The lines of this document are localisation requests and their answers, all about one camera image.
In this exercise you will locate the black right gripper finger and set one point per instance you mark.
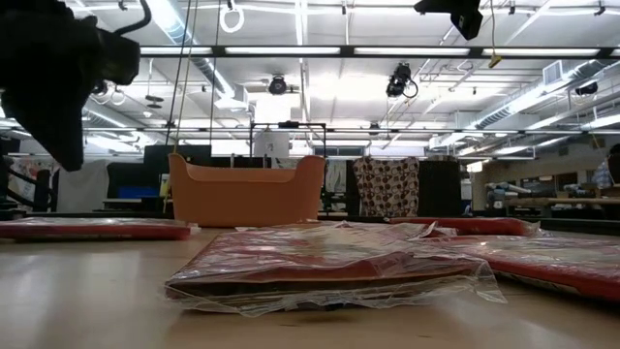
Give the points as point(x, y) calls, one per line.
point(433, 6)

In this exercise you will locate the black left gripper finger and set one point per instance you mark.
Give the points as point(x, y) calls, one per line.
point(53, 126)

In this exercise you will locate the red Orville popcorn bag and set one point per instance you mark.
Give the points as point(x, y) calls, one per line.
point(557, 271)
point(474, 226)
point(97, 231)
point(315, 262)

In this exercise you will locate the floral cloth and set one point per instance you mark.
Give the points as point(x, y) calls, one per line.
point(24, 174)

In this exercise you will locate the ceiling air vent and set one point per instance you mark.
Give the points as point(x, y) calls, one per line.
point(552, 72)

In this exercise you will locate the blue box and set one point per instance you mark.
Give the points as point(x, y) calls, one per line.
point(138, 193)

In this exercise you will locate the black monitor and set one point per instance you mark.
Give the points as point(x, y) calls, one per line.
point(164, 155)

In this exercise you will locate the black ceiling device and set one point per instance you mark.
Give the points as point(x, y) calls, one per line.
point(587, 88)

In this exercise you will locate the black overhead light bar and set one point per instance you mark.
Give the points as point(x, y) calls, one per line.
point(290, 50)

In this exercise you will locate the round black ceiling fixture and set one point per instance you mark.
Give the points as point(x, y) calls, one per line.
point(277, 85)

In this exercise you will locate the brown patterned cloth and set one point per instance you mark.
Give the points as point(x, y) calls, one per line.
point(387, 186)

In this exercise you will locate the small white hanging cloth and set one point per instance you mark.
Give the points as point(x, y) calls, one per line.
point(335, 177)

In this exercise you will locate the orange plastic basket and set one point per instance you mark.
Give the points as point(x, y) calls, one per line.
point(242, 194)

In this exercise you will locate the person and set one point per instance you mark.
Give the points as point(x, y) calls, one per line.
point(611, 169)

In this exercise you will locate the wooden background table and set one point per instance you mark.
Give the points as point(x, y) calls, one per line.
point(571, 200)

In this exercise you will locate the white box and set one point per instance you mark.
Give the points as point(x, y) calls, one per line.
point(271, 145)

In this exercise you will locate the black railing post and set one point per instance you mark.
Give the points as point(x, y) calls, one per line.
point(43, 194)

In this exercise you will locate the black overhead camera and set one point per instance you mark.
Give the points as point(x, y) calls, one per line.
point(399, 77)

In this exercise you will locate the silver ventilation duct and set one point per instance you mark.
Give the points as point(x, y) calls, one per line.
point(169, 24)

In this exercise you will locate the black frame crossbar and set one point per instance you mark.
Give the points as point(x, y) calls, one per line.
point(436, 130)

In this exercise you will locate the black metal stand frame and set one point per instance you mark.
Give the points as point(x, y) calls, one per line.
point(290, 124)

